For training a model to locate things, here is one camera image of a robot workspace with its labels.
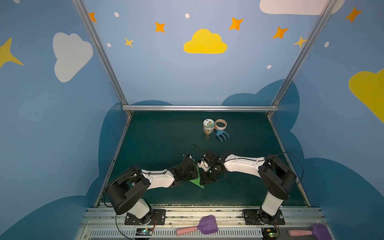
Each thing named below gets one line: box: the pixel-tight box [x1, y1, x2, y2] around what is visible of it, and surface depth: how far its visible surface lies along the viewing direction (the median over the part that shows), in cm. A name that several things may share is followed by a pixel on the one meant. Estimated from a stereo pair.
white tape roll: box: [214, 119, 228, 131], surface depth 117 cm
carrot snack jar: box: [203, 118, 215, 135], surface depth 107 cm
